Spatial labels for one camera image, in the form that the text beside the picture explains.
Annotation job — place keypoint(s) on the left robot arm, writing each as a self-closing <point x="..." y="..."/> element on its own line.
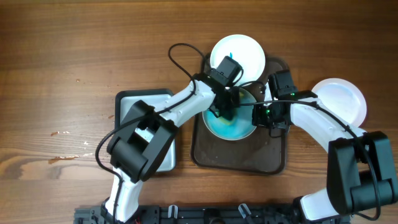
<point x="139" y="145"/>

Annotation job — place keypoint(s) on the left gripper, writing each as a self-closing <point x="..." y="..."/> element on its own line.
<point x="236" y="100"/>

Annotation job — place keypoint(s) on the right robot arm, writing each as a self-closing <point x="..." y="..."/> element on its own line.
<point x="361" y="174"/>

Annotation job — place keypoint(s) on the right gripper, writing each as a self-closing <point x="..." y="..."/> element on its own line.
<point x="258" y="120"/>

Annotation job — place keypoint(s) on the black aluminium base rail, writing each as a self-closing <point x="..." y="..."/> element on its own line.
<point x="268" y="214"/>

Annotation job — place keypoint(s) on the black tray with water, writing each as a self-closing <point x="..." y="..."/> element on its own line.
<point x="125" y="99"/>

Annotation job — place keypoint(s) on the green and yellow sponge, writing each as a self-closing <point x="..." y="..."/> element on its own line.
<point x="230" y="120"/>

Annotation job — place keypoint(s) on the white plate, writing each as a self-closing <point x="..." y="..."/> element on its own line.
<point x="343" y="98"/>
<point x="241" y="129"/>
<point x="243" y="49"/>

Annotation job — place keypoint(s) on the brown plastic serving tray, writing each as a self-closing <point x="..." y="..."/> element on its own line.
<point x="263" y="151"/>

